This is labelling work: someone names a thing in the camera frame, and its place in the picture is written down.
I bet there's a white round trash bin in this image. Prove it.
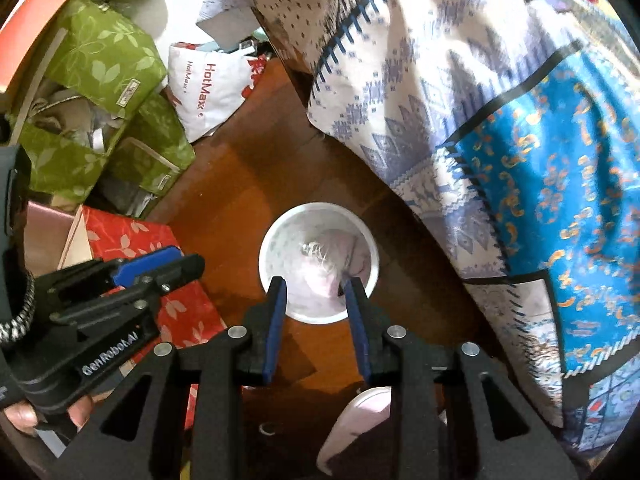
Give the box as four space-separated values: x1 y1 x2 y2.
258 203 380 325

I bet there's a person's left hand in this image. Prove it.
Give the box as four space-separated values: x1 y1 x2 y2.
2 393 97 436

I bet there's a red floral box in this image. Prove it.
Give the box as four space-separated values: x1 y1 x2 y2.
58 204 229 430

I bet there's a pink slipper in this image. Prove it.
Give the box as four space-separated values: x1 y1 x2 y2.
316 387 392 477

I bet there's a green leaf-pattern bag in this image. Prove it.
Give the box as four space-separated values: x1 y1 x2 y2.
6 0 195 218

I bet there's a white HotMax bag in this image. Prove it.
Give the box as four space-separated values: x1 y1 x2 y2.
167 42 268 143

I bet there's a blue patchwork bed sheet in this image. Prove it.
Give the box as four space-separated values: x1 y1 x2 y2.
199 0 640 461

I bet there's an orange box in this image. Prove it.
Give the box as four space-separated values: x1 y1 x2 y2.
1 0 67 93

